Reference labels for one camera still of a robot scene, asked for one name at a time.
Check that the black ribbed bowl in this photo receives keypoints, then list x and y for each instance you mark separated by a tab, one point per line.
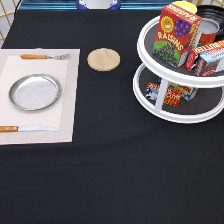
215	13

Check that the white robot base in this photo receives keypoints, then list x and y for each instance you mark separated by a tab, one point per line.
98	4

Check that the white two-tier lazy Susan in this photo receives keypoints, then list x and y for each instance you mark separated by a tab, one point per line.
208	102

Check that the round silver metal plate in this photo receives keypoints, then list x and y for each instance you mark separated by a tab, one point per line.
34	92

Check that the round wooden coaster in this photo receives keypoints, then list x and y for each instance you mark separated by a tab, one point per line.
103	59

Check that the red blue white carton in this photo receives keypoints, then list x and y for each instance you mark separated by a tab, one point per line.
172	96

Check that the beige woven placemat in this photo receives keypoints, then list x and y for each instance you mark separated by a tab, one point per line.
60	115

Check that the blue yellow popcorn box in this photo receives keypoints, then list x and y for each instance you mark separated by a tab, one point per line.
188	93

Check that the brown white cake box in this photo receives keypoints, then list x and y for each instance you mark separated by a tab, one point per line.
210	62

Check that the red raisins box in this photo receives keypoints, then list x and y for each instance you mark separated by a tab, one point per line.
175	34

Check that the red butter box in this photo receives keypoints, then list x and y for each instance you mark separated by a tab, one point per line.
195	52

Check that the red soup can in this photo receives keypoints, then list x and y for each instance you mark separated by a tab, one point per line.
208	30

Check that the green yellow cylindrical canister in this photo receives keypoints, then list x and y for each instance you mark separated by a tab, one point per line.
186	7

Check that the wooden-handled fork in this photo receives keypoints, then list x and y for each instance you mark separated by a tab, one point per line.
33	56

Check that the wooden-handled knife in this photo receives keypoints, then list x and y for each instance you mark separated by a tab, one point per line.
25	128

